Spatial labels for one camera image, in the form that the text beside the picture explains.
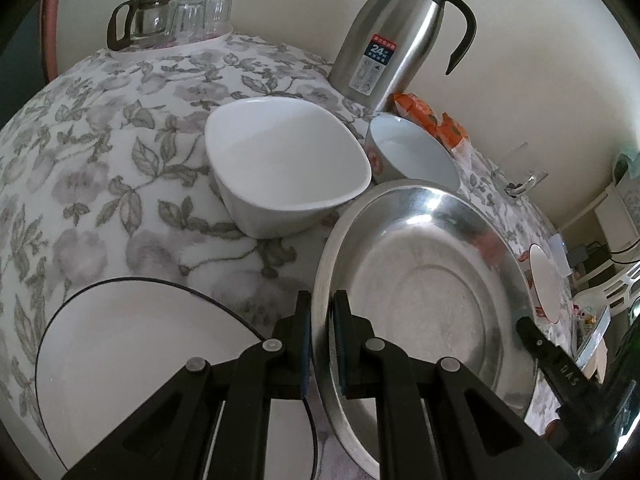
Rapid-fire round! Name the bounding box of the red rim strawberry bowl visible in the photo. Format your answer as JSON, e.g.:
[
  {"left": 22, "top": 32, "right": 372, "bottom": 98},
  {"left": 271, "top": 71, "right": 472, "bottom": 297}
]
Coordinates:
[{"left": 518, "top": 244, "right": 562, "bottom": 324}]

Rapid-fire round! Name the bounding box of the large steel basin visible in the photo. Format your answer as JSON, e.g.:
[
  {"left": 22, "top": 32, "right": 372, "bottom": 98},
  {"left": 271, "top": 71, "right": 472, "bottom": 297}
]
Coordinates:
[{"left": 311, "top": 180, "right": 536, "bottom": 478}]

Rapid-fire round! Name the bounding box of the pale blue ceramic bowl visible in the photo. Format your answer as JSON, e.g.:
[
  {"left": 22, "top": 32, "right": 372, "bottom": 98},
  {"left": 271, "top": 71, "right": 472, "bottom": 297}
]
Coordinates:
[{"left": 363, "top": 114, "right": 460, "bottom": 192}]

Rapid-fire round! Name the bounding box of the white square bowl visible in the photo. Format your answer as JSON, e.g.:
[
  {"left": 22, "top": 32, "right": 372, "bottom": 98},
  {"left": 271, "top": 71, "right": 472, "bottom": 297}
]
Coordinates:
[{"left": 204, "top": 96, "right": 371, "bottom": 240}]

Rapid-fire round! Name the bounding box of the white plastic chair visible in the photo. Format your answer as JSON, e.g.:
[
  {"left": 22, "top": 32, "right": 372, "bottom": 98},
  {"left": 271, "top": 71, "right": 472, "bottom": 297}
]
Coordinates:
[{"left": 572, "top": 261, "right": 640, "bottom": 376}]

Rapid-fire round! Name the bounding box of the white shelf unit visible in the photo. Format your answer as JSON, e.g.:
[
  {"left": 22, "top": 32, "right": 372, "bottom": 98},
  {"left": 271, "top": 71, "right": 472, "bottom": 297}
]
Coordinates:
[{"left": 594, "top": 183, "right": 639, "bottom": 256}]

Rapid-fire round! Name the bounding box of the glass mug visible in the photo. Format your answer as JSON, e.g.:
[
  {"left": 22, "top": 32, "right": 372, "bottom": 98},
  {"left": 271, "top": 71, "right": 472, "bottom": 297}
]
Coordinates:
[{"left": 491, "top": 142, "right": 548, "bottom": 200}]

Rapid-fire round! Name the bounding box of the floral grey tablecloth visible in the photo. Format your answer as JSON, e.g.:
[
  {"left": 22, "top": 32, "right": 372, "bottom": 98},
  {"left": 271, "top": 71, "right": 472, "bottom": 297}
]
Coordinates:
[{"left": 0, "top": 32, "right": 574, "bottom": 480}]

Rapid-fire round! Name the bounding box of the right orange snack packet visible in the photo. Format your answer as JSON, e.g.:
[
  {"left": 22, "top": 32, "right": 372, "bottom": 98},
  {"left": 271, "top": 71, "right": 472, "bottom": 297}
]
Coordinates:
[{"left": 436, "top": 113, "right": 472, "bottom": 158}]

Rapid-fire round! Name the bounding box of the orange snack packet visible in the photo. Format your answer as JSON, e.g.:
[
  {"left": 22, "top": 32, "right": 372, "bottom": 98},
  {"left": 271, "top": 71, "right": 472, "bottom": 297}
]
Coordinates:
[
  {"left": 436, "top": 113, "right": 472, "bottom": 158},
  {"left": 392, "top": 93, "right": 438, "bottom": 136}
]

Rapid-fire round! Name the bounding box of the left orange snack packet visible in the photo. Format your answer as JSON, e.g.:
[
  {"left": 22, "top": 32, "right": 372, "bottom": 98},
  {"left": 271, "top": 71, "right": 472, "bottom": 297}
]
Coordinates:
[{"left": 392, "top": 93, "right": 438, "bottom": 136}]

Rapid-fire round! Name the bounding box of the stainless steel thermos jug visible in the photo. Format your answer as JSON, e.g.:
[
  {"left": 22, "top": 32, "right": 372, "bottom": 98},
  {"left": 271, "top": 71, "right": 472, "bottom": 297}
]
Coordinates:
[{"left": 328, "top": 0, "right": 477, "bottom": 110}]

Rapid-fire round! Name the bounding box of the small drinking glass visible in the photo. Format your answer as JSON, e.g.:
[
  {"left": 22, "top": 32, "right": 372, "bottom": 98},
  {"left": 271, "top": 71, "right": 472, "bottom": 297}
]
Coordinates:
[{"left": 168, "top": 0, "right": 232, "bottom": 44}]

